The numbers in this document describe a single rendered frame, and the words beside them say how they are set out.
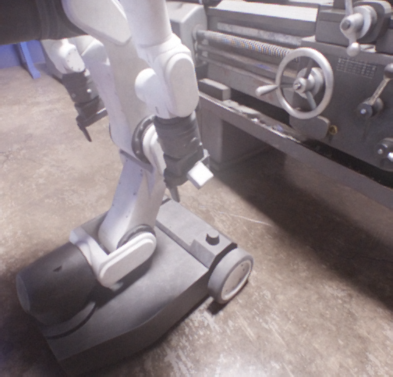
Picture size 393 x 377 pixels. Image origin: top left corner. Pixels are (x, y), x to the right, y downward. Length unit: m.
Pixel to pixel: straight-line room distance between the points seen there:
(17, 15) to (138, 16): 0.21
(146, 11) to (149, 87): 0.13
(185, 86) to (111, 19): 0.21
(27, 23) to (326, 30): 0.74
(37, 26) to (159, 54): 0.24
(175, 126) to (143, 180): 0.32
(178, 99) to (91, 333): 0.70
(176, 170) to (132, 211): 0.29
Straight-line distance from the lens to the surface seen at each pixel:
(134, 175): 0.88
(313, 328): 1.16
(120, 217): 0.93
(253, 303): 1.16
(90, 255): 0.91
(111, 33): 0.66
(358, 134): 0.99
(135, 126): 0.77
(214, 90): 1.64
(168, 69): 0.50
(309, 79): 0.96
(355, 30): 0.85
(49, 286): 0.89
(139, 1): 0.50
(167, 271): 1.03
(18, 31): 0.63
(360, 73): 0.95
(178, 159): 0.63
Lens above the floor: 0.99
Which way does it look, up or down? 36 degrees down
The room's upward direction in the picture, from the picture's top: 2 degrees counter-clockwise
